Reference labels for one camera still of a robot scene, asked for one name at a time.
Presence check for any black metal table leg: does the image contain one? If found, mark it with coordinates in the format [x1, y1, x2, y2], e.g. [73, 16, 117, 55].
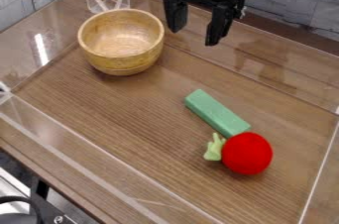
[35, 179, 51, 199]

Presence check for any green rectangular block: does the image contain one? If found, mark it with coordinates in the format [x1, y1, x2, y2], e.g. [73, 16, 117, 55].
[184, 89, 252, 138]

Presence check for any clear acrylic tray wall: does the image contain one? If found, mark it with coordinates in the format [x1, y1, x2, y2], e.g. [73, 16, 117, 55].
[0, 0, 339, 224]

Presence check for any red plush fruit green leaf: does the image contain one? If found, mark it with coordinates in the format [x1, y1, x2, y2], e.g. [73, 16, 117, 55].
[203, 132, 272, 175]

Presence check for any wooden bowl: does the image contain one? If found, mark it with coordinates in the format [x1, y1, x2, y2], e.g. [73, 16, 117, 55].
[77, 9, 164, 76]

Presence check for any clear acrylic corner bracket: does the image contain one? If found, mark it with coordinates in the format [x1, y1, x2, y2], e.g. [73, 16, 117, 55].
[85, 0, 129, 14]

